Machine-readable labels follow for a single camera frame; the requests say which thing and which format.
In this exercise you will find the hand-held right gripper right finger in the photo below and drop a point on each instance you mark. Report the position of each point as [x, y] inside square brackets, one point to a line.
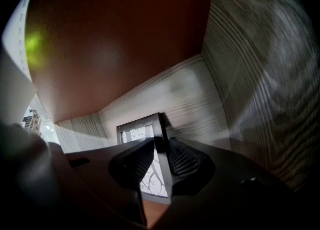
[192, 171]

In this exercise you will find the wooden shelf unit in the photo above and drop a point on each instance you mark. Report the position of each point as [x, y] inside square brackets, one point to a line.
[125, 36]

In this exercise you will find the black picture frame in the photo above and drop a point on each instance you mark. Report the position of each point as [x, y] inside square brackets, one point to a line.
[160, 128]

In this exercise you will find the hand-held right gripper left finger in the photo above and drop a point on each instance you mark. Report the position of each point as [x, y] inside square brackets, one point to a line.
[130, 167]

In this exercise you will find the wooden stair railing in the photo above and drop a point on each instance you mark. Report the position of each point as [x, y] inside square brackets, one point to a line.
[33, 122]

